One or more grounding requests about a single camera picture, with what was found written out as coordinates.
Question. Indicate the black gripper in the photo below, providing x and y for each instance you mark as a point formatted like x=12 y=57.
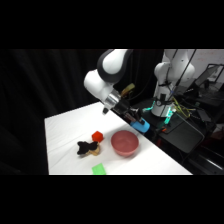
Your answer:
x=121 y=107

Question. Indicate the blue cup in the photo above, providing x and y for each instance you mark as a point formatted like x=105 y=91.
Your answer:
x=140 y=126

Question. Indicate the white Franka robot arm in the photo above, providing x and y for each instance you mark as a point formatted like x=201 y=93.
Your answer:
x=106 y=71

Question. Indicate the pink bowl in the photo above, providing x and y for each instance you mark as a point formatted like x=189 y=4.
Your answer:
x=124 y=144

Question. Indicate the red block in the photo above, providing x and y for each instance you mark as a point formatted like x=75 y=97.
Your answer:
x=97 y=136

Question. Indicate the wooden block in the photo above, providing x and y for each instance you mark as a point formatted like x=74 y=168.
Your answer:
x=96 y=152

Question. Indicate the black plush toy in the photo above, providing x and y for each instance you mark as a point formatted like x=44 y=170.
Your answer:
x=84 y=147

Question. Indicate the green flat block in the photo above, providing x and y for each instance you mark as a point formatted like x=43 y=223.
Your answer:
x=99 y=169

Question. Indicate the black laptop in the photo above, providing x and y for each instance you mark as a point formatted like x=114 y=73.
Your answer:
x=210 y=76

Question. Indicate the wrist camera with yellow mount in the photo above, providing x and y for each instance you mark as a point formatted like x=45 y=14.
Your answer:
x=128 y=90

